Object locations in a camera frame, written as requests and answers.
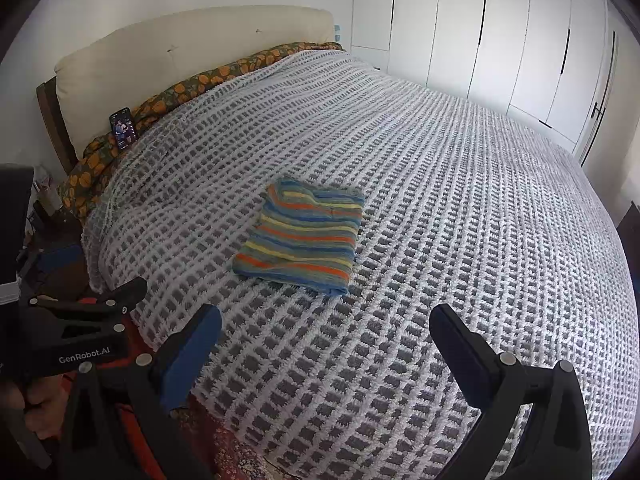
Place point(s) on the orange floral bedsheet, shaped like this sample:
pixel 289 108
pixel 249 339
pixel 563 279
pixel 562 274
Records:
pixel 165 100

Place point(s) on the cream headboard cushion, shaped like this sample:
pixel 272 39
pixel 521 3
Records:
pixel 150 50

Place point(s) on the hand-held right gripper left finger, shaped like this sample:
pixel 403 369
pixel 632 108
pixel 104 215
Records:
pixel 192 355

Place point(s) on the red patterned rug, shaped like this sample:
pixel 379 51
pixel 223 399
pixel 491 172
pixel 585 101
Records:
pixel 225 445

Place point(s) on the striped knit sweater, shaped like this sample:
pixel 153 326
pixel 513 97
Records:
pixel 305 240

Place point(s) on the dark wooden dresser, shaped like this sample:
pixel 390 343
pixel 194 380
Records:
pixel 631 240

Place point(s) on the brown wooden bed frame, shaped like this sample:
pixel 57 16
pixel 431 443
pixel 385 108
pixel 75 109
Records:
pixel 50 110

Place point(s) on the person's left hand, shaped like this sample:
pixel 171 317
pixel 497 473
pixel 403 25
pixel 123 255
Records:
pixel 45 415

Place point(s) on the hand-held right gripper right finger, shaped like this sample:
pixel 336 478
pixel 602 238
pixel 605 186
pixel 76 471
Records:
pixel 457 355

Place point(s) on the black smartphone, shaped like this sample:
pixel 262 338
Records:
pixel 123 127

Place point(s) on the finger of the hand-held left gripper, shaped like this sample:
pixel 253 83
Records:
pixel 100 302
pixel 55 262

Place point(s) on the white grey knit blanket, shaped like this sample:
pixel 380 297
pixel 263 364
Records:
pixel 450 210

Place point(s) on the small pale blue object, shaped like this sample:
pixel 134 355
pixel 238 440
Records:
pixel 339 30

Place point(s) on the white wardrobe doors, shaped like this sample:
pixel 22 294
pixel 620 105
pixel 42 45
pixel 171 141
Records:
pixel 500 25

